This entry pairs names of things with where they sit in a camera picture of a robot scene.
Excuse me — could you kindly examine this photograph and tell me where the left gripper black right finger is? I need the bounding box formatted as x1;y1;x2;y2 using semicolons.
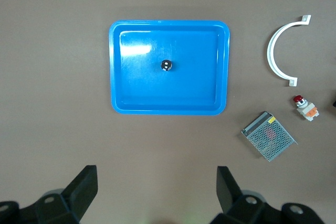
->
209;166;323;224

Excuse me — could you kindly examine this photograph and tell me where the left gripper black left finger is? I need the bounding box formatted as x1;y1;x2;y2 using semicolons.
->
0;165;99;224

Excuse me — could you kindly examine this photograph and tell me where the small black cylindrical capacitor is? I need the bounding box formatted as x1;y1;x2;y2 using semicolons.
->
160;59;173;72

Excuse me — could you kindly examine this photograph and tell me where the metal mesh power supply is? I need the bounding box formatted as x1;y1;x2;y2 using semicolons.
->
241;111;299;162

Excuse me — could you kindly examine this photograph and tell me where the blue plastic tray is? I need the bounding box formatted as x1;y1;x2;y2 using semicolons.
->
108;19;231;116

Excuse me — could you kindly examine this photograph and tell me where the brown table mat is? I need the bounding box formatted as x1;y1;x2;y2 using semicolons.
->
0;0;336;224

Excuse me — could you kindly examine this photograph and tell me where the large white pipe clamp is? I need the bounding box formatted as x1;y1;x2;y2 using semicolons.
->
266;14;312;88

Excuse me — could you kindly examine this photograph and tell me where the red push button switch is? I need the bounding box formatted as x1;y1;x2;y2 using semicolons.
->
292;94;321;122

